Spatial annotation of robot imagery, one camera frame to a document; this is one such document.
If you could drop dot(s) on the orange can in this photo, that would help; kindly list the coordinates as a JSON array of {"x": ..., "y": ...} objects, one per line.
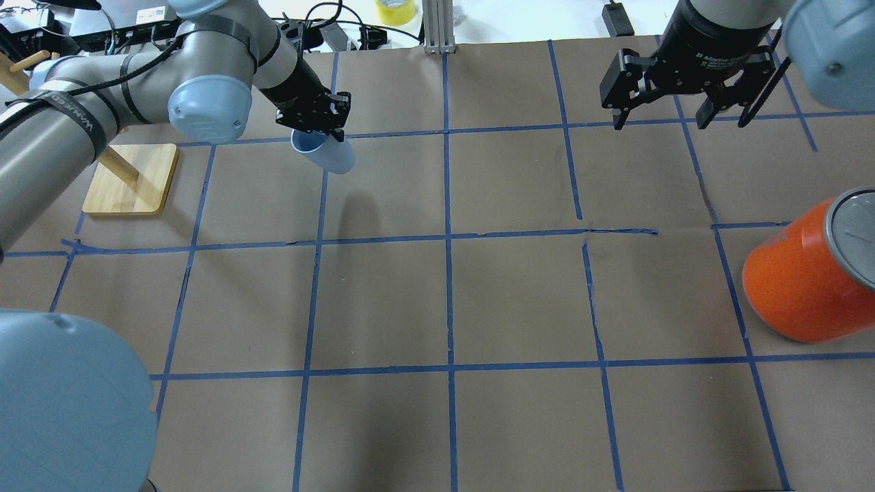
[{"x": 813, "y": 280}]

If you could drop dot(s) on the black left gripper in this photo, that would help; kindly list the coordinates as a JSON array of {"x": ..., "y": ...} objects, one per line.
[{"x": 298, "y": 89}]

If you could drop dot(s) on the yellow tape roll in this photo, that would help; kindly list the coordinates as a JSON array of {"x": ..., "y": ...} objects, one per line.
[{"x": 395, "y": 12}]

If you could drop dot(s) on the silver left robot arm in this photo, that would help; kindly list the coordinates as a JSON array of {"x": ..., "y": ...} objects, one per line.
[{"x": 75, "y": 396}]

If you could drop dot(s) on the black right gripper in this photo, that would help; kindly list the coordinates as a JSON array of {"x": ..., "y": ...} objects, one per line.
[{"x": 707, "y": 37}]

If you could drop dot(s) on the black power adapter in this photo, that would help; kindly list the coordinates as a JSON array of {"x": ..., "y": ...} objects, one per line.
[{"x": 616, "y": 19}]

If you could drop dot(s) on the aluminium frame post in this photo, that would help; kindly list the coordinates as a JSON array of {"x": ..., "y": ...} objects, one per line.
[{"x": 438, "y": 24}]

